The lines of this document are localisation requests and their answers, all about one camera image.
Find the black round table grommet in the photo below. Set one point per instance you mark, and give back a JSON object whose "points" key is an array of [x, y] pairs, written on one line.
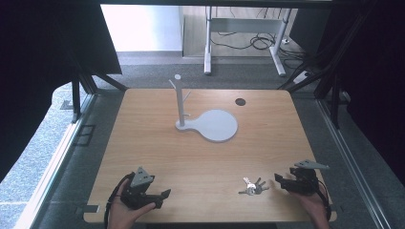
{"points": [[240, 101]]}

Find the person's left hand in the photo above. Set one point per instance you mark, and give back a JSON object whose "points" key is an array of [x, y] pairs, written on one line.
{"points": [[122, 214]]}

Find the grey table bracket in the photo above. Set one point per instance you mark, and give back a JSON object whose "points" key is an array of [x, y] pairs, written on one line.
{"points": [[88, 209]]}

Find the black metal stand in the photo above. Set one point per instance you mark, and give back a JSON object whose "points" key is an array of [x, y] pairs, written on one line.
{"points": [[76, 98], [334, 101]]}

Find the black curtain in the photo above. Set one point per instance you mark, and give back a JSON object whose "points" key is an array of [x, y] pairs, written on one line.
{"points": [[372, 79], [38, 63]]}

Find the white metal desk frame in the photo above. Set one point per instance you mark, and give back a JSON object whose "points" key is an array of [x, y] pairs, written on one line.
{"points": [[245, 24]]}

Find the white key stand with hooks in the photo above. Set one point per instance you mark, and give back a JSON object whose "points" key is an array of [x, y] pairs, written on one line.
{"points": [[216, 124]]}

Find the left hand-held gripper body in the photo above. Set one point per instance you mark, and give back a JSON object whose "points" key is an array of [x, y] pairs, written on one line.
{"points": [[137, 194]]}

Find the bunch of keys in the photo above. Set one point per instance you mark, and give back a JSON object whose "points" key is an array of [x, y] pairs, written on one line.
{"points": [[253, 186]]}

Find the white power strip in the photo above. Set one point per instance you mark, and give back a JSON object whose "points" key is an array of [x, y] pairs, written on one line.
{"points": [[301, 77]]}

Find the aluminium frame rail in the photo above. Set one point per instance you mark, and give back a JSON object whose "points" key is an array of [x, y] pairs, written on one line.
{"points": [[54, 165], [347, 159]]}

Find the white panel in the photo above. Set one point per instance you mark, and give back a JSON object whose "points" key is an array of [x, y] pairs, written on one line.
{"points": [[141, 27]]}

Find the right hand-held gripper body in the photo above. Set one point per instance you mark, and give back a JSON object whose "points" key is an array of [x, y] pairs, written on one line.
{"points": [[305, 183]]}

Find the person's right hand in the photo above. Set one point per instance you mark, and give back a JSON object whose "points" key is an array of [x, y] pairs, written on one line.
{"points": [[313, 208]]}

